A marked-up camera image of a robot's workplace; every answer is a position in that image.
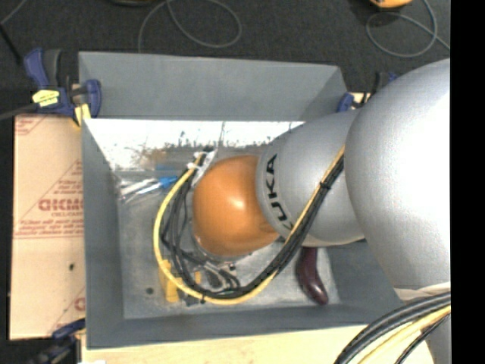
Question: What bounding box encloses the yellow block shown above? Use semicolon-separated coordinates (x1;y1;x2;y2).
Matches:
158;259;180;304

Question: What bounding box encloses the dark purple toy eggplant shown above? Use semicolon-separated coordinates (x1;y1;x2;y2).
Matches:
296;246;330;306

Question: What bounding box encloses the clear plastic bottle, blue cap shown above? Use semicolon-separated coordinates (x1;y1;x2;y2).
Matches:
117;175;180;205

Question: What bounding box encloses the brown cardboard board, red print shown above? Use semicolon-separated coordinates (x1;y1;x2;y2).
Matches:
8;113;87;340

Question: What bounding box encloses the grey metal bin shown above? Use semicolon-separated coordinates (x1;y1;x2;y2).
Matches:
77;50;404;349

